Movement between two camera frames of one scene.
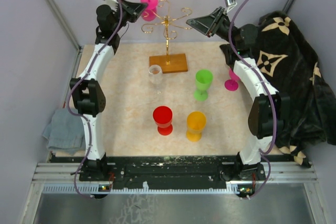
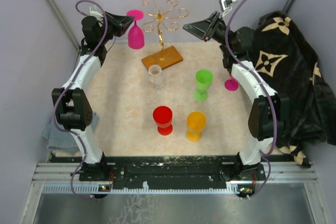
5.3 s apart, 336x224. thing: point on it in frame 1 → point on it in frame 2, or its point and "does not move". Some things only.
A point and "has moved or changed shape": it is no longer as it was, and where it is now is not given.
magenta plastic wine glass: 149,12 → 135,35
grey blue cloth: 65,133 does not move
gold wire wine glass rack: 169,62 has moved or changed shape
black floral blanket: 284,56 does not move
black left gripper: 130,8 → 120,23
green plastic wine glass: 203,78 does not move
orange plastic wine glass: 196,121 does not move
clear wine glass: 155,74 does not move
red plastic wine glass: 163,116 does not move
